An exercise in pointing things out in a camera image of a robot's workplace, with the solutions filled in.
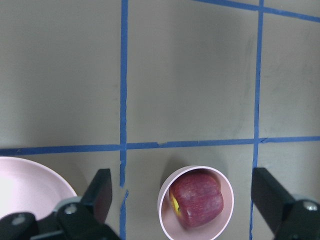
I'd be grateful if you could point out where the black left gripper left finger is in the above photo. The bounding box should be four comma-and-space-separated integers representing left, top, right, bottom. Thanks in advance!
0, 168, 120, 240

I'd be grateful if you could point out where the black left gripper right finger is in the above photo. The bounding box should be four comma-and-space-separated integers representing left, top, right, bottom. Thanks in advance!
251, 167, 320, 240

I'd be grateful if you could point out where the pink bowl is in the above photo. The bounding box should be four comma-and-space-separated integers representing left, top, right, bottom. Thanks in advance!
157, 165, 235, 240

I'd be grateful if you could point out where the red apple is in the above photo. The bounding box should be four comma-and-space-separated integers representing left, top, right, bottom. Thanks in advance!
169, 170, 224, 229

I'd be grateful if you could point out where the pink plate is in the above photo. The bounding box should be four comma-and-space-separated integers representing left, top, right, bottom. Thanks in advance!
0, 156, 77, 220

